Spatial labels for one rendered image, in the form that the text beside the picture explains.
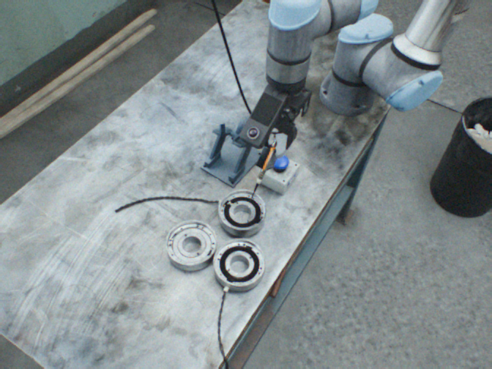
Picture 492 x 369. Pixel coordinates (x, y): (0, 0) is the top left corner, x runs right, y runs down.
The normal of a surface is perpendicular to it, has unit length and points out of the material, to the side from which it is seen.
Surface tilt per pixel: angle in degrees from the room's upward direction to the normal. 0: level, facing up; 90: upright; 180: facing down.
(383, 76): 71
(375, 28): 7
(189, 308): 0
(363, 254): 0
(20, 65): 90
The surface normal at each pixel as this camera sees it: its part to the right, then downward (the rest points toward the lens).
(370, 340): 0.03, -0.58
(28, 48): 0.84, 0.46
